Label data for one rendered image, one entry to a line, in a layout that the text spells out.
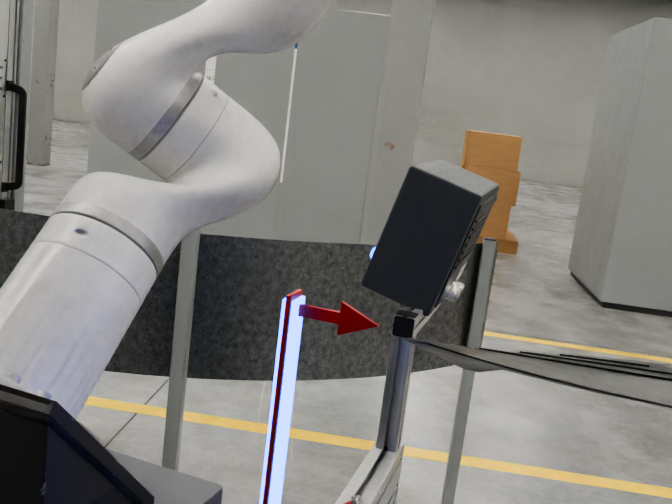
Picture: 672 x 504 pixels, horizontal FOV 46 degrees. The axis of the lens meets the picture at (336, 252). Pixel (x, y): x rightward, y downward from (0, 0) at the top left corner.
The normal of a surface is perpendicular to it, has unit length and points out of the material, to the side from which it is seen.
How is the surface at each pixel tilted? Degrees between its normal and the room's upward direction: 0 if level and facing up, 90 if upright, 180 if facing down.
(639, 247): 90
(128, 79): 82
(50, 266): 46
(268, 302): 90
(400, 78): 90
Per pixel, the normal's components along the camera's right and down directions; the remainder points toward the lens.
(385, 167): -0.10, 0.17
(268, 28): 0.37, 0.54
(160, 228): 0.85, 0.00
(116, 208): 0.30, -0.43
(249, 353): 0.29, 0.21
